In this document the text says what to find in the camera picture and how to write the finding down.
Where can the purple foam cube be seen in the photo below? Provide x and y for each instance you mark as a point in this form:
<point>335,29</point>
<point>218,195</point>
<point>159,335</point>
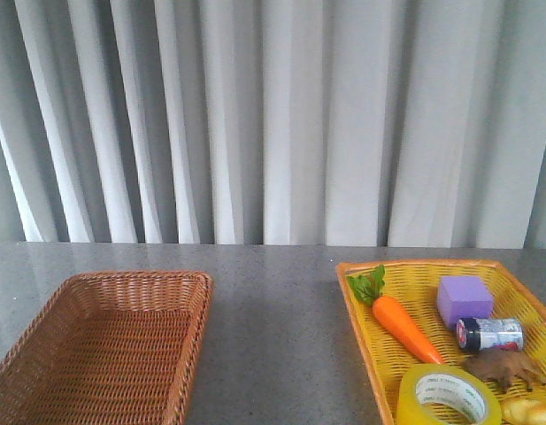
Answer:
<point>462,296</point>

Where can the yellow tape roll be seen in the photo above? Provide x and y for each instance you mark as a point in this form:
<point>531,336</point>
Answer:
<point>437,384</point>

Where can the yellow woven tray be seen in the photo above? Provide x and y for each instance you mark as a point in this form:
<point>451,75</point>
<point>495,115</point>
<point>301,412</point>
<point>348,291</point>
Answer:
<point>414,284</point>

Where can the small black-capped jar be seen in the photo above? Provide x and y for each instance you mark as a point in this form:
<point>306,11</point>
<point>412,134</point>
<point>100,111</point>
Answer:
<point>475,334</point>

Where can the brown toy animal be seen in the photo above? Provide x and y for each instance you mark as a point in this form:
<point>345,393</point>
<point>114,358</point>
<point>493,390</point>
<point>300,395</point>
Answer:
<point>502,366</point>

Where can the toy bread piece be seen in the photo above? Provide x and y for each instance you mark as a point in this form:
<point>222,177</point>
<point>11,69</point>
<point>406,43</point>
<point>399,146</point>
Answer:
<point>524,411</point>

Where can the brown wicker basket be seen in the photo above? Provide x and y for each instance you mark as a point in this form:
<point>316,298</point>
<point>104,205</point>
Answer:
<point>111,347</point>

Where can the grey pleated curtain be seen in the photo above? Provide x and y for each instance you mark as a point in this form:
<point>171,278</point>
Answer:
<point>352,123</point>

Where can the orange toy carrot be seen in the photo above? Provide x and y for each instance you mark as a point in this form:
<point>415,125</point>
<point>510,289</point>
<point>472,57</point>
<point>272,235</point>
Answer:
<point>392,316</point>

